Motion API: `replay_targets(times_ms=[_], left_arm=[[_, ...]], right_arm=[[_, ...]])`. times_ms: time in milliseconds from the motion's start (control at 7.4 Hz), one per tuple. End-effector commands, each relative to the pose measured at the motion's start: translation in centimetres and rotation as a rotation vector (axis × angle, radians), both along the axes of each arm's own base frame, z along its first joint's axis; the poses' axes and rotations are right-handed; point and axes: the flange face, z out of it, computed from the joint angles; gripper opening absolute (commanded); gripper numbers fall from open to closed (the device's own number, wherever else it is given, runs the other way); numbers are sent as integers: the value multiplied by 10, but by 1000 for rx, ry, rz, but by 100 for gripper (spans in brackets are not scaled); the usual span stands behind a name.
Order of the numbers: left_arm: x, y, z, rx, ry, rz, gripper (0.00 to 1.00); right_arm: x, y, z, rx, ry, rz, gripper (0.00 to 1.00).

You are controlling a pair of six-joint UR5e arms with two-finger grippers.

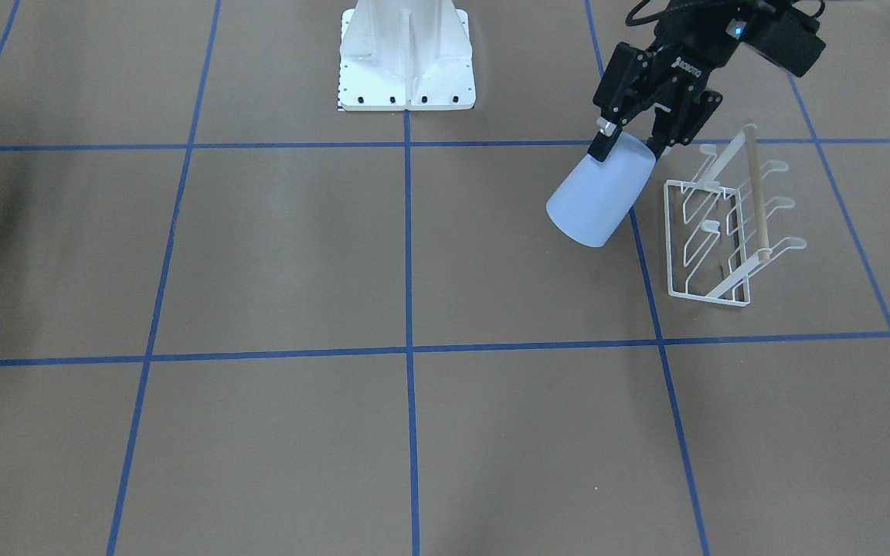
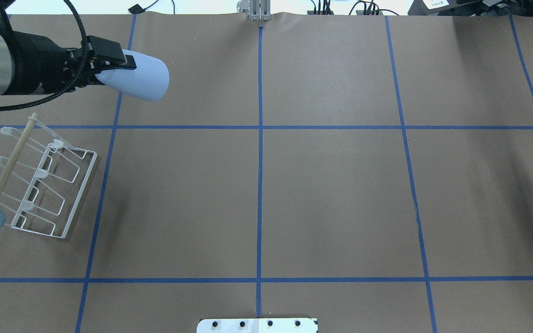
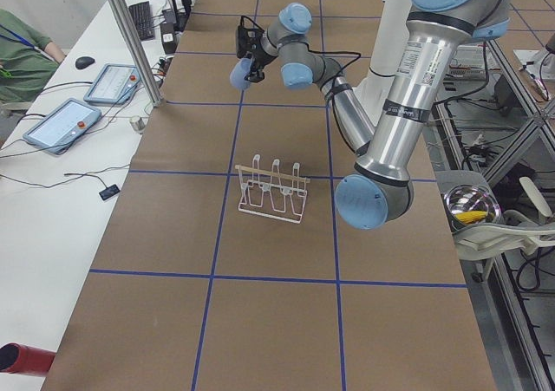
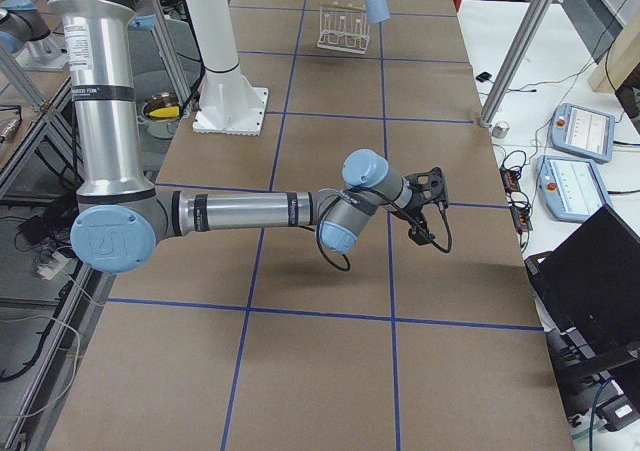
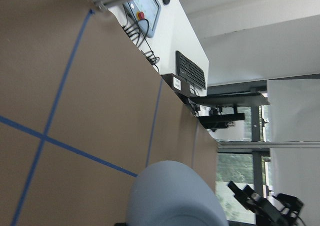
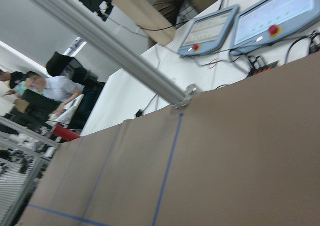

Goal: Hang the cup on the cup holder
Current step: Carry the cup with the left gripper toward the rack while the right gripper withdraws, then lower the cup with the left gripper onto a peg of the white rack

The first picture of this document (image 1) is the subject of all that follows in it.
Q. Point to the white camera pole base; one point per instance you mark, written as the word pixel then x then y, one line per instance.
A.
pixel 405 55

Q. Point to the light blue cup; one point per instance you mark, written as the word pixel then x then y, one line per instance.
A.
pixel 596 196

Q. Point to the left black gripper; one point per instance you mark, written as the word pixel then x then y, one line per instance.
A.
pixel 686 55

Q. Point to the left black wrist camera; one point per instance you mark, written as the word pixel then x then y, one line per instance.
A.
pixel 784 35

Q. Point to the white wire cup holder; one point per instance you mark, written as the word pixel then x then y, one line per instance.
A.
pixel 717 224

